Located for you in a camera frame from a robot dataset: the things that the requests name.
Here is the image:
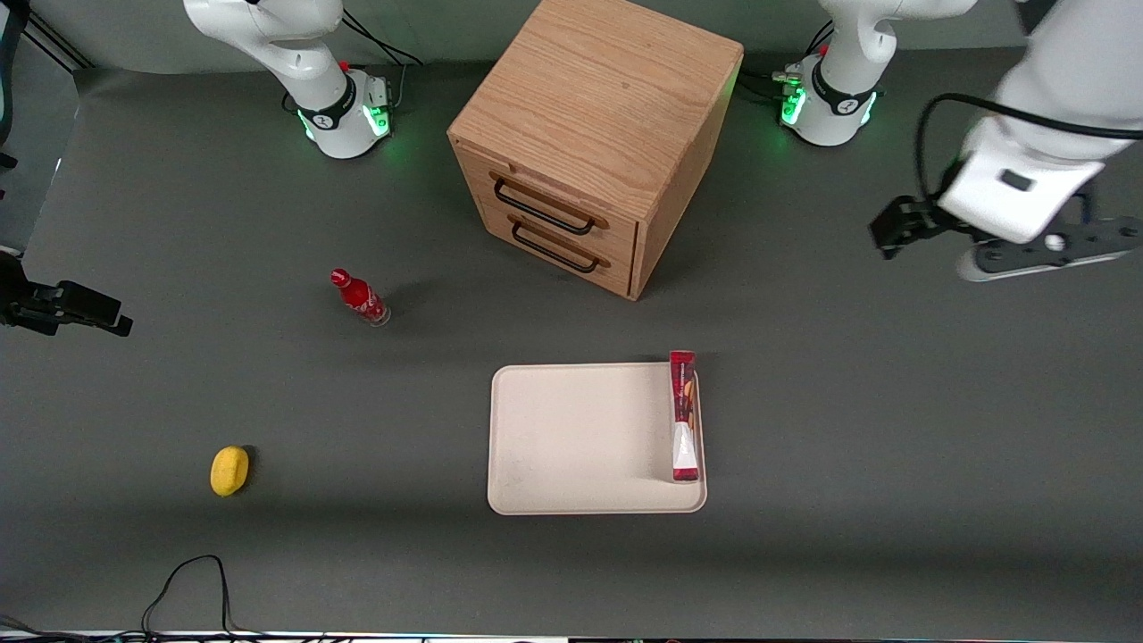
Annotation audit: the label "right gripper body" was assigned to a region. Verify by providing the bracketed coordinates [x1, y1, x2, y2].
[0, 246, 28, 328]

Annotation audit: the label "red cookie box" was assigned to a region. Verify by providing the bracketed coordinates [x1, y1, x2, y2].
[669, 350, 701, 484]

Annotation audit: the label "beige rectangular tray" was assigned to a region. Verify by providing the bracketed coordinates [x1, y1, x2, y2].
[487, 361, 708, 517]

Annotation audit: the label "yellow lemon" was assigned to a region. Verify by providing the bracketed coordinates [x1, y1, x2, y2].
[210, 446, 251, 497]

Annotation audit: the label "red cola bottle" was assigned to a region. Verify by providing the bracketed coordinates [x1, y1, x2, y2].
[330, 268, 392, 328]

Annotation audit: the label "wooden drawer front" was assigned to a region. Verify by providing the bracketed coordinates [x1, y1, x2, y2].
[482, 204, 637, 299]
[455, 143, 640, 267]

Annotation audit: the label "wooden two-drawer cabinet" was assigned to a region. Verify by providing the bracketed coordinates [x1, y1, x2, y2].
[447, 0, 745, 302]

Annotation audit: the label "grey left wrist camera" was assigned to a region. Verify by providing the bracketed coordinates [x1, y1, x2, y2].
[957, 216, 1143, 284]

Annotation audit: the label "black left arm base cables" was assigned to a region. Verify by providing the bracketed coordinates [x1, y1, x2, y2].
[739, 21, 833, 101]

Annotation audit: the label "black arm base cables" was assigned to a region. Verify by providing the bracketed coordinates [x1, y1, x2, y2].
[739, 21, 833, 101]
[342, 9, 422, 69]

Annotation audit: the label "black hanging cable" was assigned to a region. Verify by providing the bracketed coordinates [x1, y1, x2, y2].
[0, 0, 28, 172]

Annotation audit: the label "black looped table cable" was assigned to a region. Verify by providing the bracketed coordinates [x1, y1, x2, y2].
[141, 555, 269, 640]

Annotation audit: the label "black metal drawer handle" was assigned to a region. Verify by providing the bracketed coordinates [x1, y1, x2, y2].
[494, 180, 597, 237]
[512, 220, 601, 274]

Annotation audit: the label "black right arm base cables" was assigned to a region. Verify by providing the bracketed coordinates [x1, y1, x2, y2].
[342, 9, 422, 69]

